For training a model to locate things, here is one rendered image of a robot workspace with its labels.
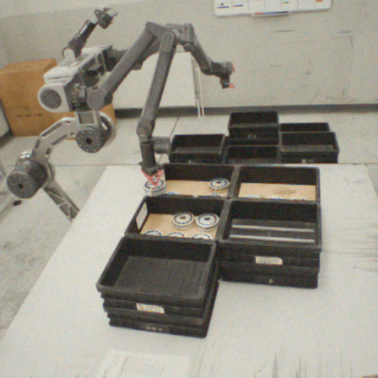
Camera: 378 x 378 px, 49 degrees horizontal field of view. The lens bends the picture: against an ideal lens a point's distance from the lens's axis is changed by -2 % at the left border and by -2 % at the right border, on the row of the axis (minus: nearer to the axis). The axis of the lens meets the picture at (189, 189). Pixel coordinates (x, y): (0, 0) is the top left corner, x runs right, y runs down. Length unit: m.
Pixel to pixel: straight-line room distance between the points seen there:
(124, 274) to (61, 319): 0.32
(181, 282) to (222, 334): 0.25
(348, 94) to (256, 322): 3.68
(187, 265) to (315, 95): 3.52
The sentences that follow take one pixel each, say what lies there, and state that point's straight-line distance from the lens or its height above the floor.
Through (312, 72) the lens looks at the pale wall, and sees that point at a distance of 4.88.
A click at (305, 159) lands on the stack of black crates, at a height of 0.53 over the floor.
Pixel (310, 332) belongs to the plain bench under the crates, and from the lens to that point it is 1.69.
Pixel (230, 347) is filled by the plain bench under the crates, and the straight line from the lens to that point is 1.64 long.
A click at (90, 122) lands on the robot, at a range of 2.16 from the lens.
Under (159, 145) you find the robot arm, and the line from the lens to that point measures 1.74.
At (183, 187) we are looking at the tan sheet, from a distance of 2.21.
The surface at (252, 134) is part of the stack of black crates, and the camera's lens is 3.37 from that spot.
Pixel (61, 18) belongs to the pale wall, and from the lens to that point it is 5.23.
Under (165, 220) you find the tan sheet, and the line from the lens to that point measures 2.00.
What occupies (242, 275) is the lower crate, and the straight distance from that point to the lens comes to 1.81.
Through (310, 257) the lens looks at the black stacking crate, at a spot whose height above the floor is 0.87.
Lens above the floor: 2.02
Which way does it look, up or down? 33 degrees down
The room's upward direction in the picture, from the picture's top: 7 degrees counter-clockwise
